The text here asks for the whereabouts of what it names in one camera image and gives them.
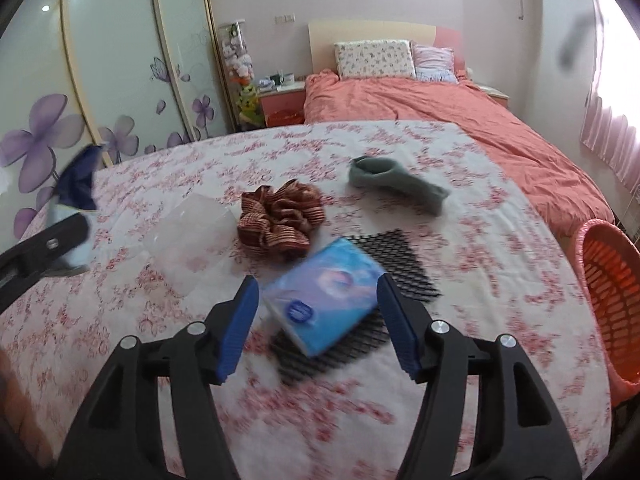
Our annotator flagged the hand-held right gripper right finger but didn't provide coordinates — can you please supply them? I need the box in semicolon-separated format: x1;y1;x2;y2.
376;275;583;480

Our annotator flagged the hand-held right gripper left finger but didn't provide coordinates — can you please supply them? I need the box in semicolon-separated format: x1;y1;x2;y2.
55;275;261;480

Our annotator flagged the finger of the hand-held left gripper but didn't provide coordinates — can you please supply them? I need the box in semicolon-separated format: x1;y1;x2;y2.
0;144;106;311

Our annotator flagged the blue and white cloth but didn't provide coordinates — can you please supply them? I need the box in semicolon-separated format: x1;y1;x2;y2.
45;200;96;276

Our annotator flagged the blue tissue pack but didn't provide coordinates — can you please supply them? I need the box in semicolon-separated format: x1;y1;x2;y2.
262;237;388;358

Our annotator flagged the orange plastic laundry basket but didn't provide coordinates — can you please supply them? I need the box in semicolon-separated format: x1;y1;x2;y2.
575;218;640;408

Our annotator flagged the black plastic mesh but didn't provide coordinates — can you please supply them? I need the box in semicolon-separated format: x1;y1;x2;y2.
270;228;443;386

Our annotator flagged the pink floral tablecloth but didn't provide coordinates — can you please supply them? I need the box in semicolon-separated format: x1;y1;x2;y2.
0;120;621;480

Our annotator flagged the clear plastic box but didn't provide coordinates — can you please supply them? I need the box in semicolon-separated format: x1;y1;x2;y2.
142;192;238;293

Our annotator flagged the red striped scrunchie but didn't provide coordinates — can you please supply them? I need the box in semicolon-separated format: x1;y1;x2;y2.
236;182;327;263

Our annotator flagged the floral sliding door wardrobe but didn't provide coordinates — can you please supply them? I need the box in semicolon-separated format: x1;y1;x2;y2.
0;0;236;261

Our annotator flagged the grey green sock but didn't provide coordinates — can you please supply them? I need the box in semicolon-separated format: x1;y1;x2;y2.
348;155;451;217

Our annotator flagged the yellow green plush toy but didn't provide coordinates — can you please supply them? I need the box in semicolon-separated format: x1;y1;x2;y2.
237;82;262;128

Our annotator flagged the stuffed toy bouquet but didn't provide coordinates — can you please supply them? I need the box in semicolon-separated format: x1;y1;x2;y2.
218;20;263;131

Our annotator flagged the pink nightstand with mugs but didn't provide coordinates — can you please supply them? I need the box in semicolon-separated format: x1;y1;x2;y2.
257;82;307;128

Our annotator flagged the coral bed duvet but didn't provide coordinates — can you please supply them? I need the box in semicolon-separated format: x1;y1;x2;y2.
303;71;616;238

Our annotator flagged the beige nightstand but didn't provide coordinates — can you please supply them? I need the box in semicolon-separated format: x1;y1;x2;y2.
475;82;511;110

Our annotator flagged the pink striped pillow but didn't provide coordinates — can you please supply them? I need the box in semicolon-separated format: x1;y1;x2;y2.
411;44;460;83

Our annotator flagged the floral print pillow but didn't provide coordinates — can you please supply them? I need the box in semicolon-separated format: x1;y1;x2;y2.
334;40;417;80

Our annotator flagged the pink curtain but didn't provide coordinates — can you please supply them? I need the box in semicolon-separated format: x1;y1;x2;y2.
580;0;640;186

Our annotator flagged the beige pink headboard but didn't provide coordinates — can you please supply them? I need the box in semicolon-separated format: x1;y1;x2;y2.
307;20;468;78

